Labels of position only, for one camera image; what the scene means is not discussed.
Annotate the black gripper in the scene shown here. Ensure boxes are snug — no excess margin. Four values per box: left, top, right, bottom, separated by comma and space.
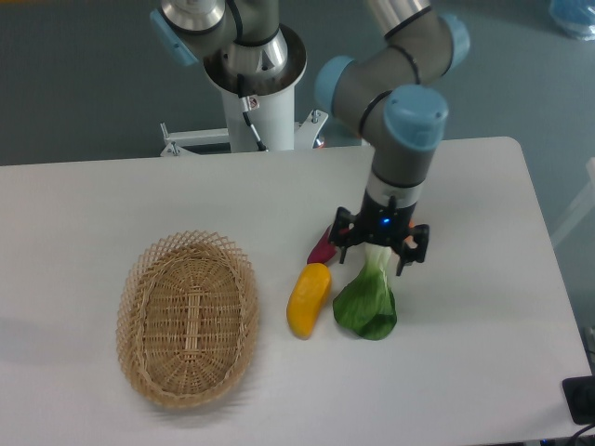
328, 192, 430, 276

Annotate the yellow mango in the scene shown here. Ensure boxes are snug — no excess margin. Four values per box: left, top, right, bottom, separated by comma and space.
286, 263, 332, 339

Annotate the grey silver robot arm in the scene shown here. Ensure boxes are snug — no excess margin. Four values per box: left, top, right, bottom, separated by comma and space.
150, 1, 469, 266

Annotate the orange tangerine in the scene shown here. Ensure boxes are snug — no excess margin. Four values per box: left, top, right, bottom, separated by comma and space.
404, 220, 417, 247

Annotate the green bok choy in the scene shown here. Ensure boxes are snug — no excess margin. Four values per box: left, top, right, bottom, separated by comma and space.
333, 244, 398, 341

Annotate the oval woven wicker basket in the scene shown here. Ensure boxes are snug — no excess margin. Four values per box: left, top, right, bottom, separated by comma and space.
116, 230, 259, 409

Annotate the black device at table edge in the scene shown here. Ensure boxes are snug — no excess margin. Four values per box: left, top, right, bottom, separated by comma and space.
562, 375, 594, 425

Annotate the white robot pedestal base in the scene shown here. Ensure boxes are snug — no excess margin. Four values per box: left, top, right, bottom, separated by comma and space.
160, 24, 328, 157

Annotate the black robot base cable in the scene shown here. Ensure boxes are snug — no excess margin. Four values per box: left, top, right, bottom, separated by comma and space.
236, 73, 269, 152

